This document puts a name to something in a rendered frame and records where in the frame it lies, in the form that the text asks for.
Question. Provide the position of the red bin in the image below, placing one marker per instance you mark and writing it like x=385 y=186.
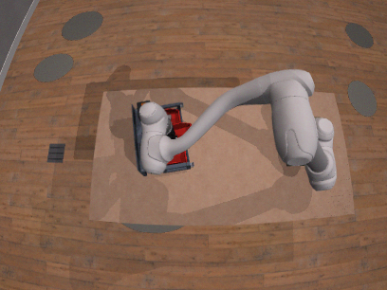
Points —
x=181 y=128
x=175 y=115
x=179 y=158

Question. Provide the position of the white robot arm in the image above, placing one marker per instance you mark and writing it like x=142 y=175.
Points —
x=294 y=126

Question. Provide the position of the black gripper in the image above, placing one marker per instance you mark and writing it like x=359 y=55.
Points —
x=172 y=135

